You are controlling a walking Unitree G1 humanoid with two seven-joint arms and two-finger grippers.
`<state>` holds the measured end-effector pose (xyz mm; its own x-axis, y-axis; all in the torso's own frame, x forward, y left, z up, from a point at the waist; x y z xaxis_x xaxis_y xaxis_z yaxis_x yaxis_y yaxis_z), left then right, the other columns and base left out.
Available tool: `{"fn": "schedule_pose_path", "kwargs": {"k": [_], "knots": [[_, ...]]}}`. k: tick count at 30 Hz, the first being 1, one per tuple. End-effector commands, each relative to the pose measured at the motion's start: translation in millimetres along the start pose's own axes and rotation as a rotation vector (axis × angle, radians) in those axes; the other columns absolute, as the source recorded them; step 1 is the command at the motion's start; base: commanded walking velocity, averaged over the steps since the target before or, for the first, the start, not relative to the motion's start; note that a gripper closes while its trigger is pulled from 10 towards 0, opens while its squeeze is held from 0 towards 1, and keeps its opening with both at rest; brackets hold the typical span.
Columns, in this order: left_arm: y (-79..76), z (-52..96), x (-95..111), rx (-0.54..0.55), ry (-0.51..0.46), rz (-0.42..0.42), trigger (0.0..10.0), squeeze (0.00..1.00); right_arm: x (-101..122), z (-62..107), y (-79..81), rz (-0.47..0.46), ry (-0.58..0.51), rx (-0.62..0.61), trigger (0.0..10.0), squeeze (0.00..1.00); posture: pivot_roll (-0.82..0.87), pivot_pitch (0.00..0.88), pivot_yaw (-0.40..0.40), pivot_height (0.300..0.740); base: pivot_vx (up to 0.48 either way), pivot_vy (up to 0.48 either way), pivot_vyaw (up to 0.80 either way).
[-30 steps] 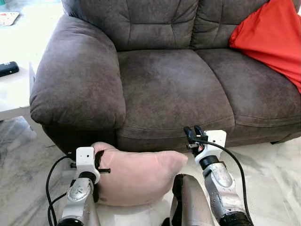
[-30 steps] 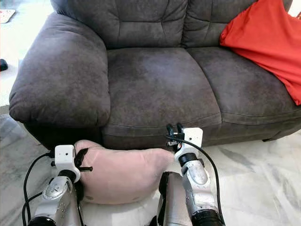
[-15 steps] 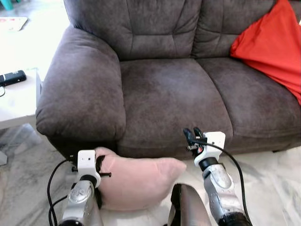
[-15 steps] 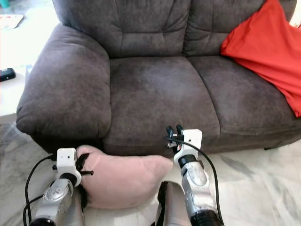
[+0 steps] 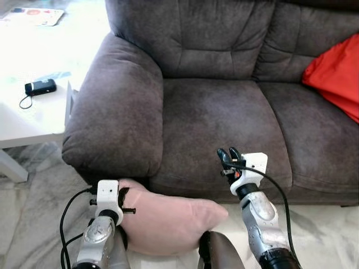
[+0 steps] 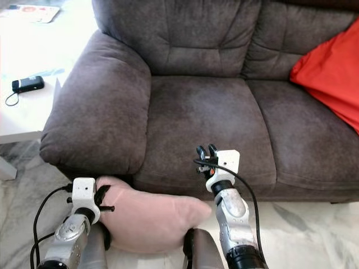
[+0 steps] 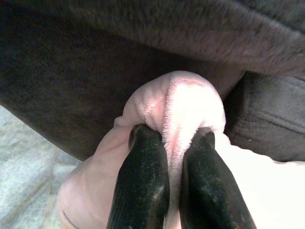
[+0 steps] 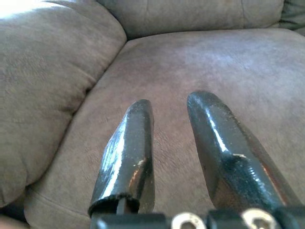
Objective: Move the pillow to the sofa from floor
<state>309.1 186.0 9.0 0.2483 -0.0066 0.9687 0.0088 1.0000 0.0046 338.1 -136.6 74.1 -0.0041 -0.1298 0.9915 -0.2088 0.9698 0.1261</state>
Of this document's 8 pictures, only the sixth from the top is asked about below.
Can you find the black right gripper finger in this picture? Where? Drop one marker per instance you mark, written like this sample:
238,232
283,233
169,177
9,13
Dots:
201,153
212,151

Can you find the pink pillow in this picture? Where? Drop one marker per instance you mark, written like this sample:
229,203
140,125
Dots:
151,221

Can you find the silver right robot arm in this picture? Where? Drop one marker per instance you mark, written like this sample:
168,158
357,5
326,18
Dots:
235,224

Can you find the dark brown fabric sofa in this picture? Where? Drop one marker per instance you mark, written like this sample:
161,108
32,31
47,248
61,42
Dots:
202,112

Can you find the red pillow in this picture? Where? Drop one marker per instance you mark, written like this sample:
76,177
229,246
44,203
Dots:
331,78

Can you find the colourful printed floor mat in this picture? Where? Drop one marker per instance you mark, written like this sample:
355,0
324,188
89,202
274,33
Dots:
40,13

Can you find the white low table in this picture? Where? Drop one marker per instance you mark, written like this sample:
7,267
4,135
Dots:
22,120

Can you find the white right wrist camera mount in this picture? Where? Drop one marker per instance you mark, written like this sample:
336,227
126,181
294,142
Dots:
225,165

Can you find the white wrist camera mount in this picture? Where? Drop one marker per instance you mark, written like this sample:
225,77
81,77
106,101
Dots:
83,191
225,165

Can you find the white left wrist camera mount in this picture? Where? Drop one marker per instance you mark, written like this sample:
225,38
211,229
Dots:
83,191

